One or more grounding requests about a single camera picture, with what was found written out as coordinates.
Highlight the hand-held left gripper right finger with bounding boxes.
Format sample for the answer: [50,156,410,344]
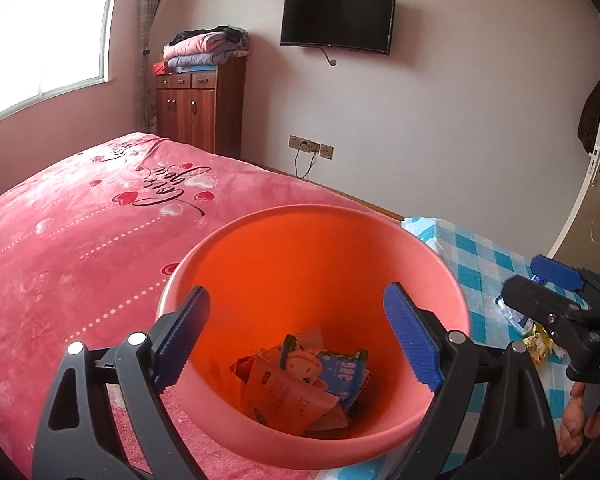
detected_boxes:
[382,281,561,480]

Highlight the light blue packet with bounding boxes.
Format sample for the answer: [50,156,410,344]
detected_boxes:
[315,349,372,411]

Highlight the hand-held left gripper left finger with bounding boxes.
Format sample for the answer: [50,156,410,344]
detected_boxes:
[31,285,212,480]

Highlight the person's right hand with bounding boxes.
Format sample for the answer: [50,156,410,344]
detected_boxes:
[556,381,600,459]

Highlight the large grey wipes packet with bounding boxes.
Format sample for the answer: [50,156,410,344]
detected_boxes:
[240,352,342,436]

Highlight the bright window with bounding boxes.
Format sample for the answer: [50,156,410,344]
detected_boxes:
[0,0,121,131]

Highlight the grey folded blanket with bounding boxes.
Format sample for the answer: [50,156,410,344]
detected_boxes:
[167,40,253,72]

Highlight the pink heart print blanket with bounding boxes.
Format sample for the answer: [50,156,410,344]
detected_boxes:
[0,132,406,480]

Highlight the cartoon print packet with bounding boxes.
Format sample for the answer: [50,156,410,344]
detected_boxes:
[280,332,331,391]

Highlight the dark hanging garment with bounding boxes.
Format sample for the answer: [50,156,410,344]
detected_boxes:
[577,75,600,153]

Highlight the dark folded clothes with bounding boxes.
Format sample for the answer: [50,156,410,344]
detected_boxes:
[172,25,251,45]

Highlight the orange plastic bin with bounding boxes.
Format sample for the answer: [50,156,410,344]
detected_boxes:
[156,204,472,455]

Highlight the brown wooden cabinet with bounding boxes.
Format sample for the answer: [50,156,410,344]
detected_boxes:
[154,56,247,161]

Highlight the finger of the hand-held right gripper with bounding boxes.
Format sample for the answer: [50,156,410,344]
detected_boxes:
[530,254,600,307]
[500,274,600,386]

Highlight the black power cable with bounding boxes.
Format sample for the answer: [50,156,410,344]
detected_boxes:
[294,144,317,181]

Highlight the black wall television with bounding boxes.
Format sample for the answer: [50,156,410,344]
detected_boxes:
[280,0,397,56]

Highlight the cream room door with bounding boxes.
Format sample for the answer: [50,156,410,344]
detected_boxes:
[547,15,600,281]

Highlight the patterned curtain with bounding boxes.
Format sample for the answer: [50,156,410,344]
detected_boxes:
[134,0,173,136]

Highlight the gold snack wrapper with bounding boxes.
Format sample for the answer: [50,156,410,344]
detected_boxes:
[522,322,564,362]

